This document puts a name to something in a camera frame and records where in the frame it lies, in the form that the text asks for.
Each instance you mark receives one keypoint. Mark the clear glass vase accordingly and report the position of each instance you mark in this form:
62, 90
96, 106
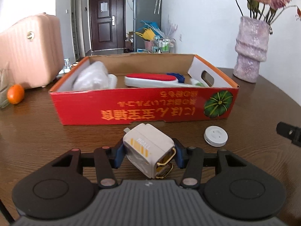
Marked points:
3, 94

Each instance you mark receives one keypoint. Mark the orange fruit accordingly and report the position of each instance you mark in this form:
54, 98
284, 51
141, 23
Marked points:
15, 94

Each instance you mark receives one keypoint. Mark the grey refrigerator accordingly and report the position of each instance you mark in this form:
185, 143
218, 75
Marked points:
145, 11

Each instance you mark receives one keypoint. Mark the white paper on door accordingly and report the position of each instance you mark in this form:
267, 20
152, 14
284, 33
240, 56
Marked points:
104, 6

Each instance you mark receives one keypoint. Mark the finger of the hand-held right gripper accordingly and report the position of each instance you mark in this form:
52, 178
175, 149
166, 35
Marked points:
288, 131

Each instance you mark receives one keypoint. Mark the dark wooden door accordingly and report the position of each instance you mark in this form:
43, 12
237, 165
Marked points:
105, 33

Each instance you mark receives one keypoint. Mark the pink bucket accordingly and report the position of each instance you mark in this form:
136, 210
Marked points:
148, 45

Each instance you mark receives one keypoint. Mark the blue bottle cap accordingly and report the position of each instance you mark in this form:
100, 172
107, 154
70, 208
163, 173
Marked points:
180, 77

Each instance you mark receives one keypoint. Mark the blue dustpan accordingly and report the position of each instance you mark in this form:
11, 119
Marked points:
152, 26

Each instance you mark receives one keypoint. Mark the yellow dustpan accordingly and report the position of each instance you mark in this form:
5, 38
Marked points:
148, 34

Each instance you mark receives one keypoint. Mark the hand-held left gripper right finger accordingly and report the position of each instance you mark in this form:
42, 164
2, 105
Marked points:
180, 156

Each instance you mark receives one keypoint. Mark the metal storage cart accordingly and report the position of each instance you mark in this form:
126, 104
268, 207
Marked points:
164, 44

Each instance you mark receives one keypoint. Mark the red and white lint brush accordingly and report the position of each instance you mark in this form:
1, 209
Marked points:
150, 77

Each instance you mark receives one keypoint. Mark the purple dried flowers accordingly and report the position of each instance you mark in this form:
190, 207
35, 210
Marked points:
170, 27

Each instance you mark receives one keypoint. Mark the red cardboard box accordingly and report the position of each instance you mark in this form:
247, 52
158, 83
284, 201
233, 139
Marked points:
105, 106

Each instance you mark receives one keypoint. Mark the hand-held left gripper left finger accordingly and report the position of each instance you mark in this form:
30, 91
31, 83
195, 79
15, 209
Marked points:
119, 156

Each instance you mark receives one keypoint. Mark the white cube charger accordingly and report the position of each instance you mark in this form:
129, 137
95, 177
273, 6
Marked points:
143, 146

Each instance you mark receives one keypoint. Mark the purple ceramic vase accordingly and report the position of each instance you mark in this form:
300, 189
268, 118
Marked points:
250, 51

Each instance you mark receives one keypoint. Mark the white round cap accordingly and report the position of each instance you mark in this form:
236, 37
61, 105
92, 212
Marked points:
215, 135

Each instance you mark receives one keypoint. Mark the pink suitcase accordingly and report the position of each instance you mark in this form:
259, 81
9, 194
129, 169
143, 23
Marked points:
30, 56

